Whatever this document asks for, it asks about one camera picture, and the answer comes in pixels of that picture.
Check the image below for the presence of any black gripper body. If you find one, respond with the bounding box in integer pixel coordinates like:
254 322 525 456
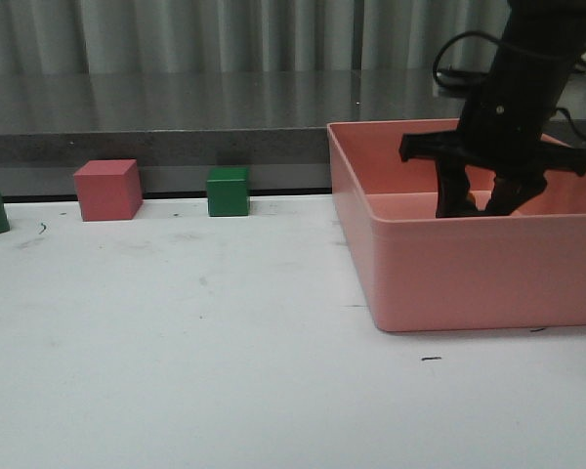
399 72 586 185

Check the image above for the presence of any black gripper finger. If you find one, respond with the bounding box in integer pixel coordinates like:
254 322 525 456
483 174 547 216
436 159 472 218

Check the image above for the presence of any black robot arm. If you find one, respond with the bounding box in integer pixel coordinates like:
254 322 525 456
399 1 586 218

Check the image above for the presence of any pink plastic bin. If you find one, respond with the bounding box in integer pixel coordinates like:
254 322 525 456
327 119 586 332

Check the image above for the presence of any green cube block centre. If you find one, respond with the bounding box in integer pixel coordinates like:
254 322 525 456
206 167 250 217

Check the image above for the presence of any pink cube block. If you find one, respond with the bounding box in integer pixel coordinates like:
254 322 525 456
73 159 143 222

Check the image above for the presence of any dark grey counter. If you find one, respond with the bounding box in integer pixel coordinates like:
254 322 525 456
0 67 586 204

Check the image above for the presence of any grey curtain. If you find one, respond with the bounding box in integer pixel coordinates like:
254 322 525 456
0 1 509 75

